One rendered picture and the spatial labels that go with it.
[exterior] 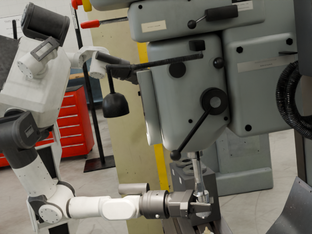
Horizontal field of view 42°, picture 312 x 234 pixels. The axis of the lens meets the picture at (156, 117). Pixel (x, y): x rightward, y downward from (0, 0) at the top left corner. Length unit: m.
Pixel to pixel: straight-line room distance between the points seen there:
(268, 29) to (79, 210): 0.80
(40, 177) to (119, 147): 1.66
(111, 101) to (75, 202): 0.43
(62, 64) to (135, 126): 1.59
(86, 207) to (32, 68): 0.47
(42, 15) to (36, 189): 0.58
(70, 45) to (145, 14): 9.20
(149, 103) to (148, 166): 1.91
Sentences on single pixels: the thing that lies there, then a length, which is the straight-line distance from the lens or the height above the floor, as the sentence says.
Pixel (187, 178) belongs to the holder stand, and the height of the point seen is 1.11.
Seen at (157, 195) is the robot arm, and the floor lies 1.17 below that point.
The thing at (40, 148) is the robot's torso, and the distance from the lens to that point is 1.69.
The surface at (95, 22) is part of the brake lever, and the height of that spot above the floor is 1.70.
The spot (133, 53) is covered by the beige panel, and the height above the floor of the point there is 1.51.
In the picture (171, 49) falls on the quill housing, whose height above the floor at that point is 1.60.
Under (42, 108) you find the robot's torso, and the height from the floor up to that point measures 1.47.
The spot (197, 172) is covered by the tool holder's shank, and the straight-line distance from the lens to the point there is 1.21.
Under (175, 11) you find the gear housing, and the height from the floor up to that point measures 1.69.
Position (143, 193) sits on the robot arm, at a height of 1.17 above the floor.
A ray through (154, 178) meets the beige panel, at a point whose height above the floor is 0.58.
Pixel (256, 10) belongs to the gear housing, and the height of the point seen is 1.66.
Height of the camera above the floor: 1.66
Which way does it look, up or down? 12 degrees down
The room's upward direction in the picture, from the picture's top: 9 degrees counter-clockwise
